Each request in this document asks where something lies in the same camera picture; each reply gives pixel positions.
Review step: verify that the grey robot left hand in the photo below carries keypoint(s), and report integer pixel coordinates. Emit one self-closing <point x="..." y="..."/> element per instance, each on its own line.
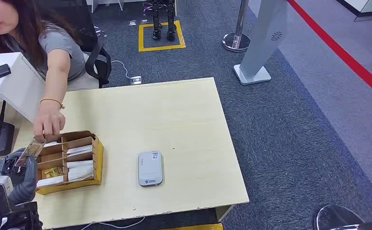
<point x="30" y="181"/>

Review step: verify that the person's left hand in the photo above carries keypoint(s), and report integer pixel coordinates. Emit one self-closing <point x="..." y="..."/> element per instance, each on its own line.
<point x="49" y="122"/>

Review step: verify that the person's left forearm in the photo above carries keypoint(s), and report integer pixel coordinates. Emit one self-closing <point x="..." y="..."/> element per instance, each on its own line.
<point x="56" y="81"/>

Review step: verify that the cardboard card organiser box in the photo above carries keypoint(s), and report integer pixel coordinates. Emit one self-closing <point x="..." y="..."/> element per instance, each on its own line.
<point x="75" y="185"/>

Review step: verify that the person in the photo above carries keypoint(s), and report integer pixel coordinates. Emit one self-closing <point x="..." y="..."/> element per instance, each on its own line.
<point x="59" y="41"/>

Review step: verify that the white monitor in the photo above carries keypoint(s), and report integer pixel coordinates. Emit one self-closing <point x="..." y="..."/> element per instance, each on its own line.
<point x="17" y="85"/>

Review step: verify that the black office chair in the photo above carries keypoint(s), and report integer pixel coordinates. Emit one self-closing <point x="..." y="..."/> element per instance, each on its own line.
<point x="98" y="66"/>

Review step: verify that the metal floor socket box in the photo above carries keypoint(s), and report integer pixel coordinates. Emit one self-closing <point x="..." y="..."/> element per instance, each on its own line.
<point x="135" y="80"/>

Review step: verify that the yellow floor tape square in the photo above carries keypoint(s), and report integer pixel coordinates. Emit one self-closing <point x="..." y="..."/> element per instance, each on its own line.
<point x="141" y="38"/>

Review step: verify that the white background desk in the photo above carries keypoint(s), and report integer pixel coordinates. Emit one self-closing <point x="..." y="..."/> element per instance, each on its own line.
<point x="92" y="4"/>

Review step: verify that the small metal floor plate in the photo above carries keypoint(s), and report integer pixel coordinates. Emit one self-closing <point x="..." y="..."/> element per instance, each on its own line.
<point x="132" y="22"/>
<point x="144" y="21"/>

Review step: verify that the black humanoid robot legs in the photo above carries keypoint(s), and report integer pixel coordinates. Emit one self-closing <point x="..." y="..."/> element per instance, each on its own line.
<point x="156" y="22"/>

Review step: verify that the yellow floor tape strip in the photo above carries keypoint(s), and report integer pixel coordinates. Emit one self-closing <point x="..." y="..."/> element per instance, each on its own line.
<point x="202" y="227"/>

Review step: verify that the white desk leg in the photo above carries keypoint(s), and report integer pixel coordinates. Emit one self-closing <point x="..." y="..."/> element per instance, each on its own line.
<point x="222" y="213"/>

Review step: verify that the grey kiosk stand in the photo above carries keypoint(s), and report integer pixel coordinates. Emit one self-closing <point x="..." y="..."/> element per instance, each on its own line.
<point x="262" y="38"/>

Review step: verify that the red floor tape line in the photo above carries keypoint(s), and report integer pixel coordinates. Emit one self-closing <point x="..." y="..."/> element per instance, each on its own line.
<point x="341" y="54"/>

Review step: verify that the round chrome stanchion base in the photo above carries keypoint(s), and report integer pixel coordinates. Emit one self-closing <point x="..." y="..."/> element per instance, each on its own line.
<point x="335" y="217"/>

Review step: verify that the chrome stanchion post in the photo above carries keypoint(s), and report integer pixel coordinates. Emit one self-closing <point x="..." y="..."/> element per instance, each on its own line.
<point x="236" y="41"/>

